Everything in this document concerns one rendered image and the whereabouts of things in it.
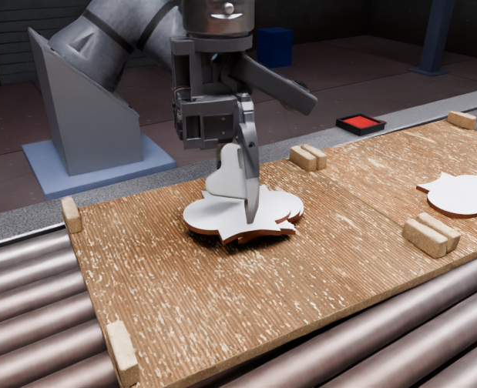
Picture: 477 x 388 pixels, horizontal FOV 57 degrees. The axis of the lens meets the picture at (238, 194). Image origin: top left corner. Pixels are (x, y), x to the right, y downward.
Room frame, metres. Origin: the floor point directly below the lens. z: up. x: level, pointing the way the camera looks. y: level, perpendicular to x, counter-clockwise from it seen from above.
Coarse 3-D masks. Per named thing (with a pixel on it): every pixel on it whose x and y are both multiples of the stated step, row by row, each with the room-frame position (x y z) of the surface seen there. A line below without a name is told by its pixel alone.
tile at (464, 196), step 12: (444, 180) 0.63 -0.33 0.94; (456, 180) 0.63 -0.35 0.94; (468, 180) 0.63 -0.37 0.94; (432, 192) 0.59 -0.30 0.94; (444, 192) 0.59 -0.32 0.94; (456, 192) 0.59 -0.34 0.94; (468, 192) 0.59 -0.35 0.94; (432, 204) 0.56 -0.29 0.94; (444, 204) 0.55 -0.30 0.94; (456, 204) 0.55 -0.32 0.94; (468, 204) 0.55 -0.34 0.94; (456, 216) 0.53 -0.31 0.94; (468, 216) 0.53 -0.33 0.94
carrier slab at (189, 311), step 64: (192, 192) 0.60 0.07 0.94; (320, 192) 0.60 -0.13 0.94; (128, 256) 0.44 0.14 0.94; (192, 256) 0.44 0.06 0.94; (256, 256) 0.44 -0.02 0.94; (320, 256) 0.44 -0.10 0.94; (384, 256) 0.44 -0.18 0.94; (128, 320) 0.33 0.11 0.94; (192, 320) 0.33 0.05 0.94; (256, 320) 0.33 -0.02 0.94; (320, 320) 0.34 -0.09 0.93
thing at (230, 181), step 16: (240, 144) 0.45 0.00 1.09; (224, 160) 0.44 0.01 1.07; (240, 160) 0.45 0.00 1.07; (208, 176) 0.43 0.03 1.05; (224, 176) 0.43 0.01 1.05; (240, 176) 0.44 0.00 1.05; (224, 192) 0.42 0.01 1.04; (240, 192) 0.43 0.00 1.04; (256, 192) 0.43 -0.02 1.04; (256, 208) 0.43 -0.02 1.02
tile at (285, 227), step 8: (280, 192) 0.56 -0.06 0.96; (288, 200) 0.54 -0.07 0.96; (296, 200) 0.54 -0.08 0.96; (296, 208) 0.52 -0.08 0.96; (296, 216) 0.50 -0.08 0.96; (280, 224) 0.48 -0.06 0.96; (288, 224) 0.48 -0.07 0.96; (280, 232) 0.47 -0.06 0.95; (288, 232) 0.47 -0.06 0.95; (240, 240) 0.45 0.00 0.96
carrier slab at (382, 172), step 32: (416, 128) 0.88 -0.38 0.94; (448, 128) 0.88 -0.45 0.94; (352, 160) 0.72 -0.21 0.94; (384, 160) 0.72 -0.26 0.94; (416, 160) 0.72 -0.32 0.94; (448, 160) 0.72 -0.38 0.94; (352, 192) 0.60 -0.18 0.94; (384, 192) 0.60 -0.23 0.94; (416, 192) 0.60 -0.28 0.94; (448, 224) 0.51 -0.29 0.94; (448, 256) 0.44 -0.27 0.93
